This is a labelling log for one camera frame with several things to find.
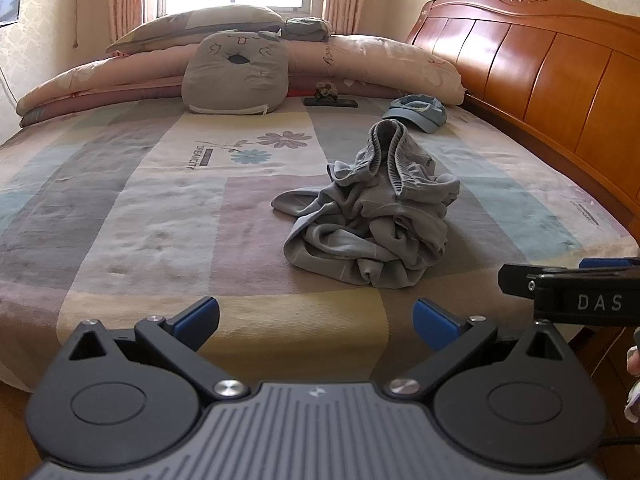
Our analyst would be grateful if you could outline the grey-blue pants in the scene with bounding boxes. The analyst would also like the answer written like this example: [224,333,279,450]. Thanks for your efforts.
[271,119,460,289]

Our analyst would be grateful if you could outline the person's right hand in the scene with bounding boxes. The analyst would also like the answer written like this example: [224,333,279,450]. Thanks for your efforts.
[624,326,640,425]

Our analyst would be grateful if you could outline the patchwork bed sheet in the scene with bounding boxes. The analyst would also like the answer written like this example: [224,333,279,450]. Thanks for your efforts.
[1,98,639,390]

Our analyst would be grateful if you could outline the wooden headboard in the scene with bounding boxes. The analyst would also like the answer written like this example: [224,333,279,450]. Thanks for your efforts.
[407,0,639,235]

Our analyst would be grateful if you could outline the blue baseball cap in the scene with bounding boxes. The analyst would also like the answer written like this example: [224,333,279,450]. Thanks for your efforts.
[383,94,447,134]

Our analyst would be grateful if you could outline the pink folded quilt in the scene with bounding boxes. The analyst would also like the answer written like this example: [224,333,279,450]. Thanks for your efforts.
[16,35,465,127]

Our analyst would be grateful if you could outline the black phone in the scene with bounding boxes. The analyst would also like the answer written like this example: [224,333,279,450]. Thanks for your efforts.
[303,96,358,108]

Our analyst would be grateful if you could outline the folded grey-green cloth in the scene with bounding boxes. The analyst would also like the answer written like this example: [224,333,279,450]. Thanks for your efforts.
[281,16,333,41]

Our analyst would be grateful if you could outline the grey cat face cushion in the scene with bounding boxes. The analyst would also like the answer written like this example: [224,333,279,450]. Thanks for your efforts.
[181,30,288,115]

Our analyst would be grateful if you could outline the grey patterned pillow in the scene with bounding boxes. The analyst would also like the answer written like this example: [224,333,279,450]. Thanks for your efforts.
[105,4,284,55]

